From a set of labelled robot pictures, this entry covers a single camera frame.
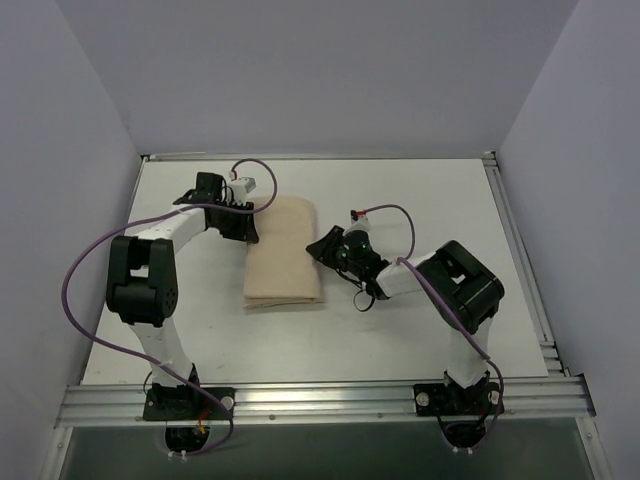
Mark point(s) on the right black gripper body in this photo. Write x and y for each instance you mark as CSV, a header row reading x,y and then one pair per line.
x,y
329,249

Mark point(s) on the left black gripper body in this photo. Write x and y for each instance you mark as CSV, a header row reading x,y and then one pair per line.
x,y
240,226

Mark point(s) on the beige cloth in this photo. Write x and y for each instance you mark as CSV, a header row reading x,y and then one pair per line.
x,y
278,270

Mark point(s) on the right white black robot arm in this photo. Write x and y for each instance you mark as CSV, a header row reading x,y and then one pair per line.
x,y
463,290

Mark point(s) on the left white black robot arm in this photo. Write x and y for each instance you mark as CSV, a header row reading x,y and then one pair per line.
x,y
142,284

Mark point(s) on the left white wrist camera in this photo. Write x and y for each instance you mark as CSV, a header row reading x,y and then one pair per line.
x,y
239,189

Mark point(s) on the back aluminium rail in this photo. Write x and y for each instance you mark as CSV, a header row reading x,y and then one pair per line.
x,y
310,156

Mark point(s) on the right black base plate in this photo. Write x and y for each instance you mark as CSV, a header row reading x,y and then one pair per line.
x,y
445,400

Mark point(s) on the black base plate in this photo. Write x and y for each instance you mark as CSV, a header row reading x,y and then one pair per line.
x,y
445,400
182,403

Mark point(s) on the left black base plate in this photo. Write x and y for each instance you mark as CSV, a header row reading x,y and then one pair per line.
x,y
182,403

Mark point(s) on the front aluminium rail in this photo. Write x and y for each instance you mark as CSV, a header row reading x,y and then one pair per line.
x,y
328,403

